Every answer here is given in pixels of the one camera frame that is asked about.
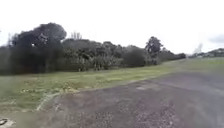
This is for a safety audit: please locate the pale kerb strip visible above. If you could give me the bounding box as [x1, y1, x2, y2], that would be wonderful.
[35, 91, 63, 112]

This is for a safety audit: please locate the green grass field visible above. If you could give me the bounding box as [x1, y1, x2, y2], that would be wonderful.
[0, 56, 224, 114]

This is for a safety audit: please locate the grey asphalt road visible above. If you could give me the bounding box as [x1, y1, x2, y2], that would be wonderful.
[0, 70, 224, 128]

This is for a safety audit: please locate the row of dark trees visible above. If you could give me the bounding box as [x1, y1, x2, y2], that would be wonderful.
[0, 22, 188, 76]

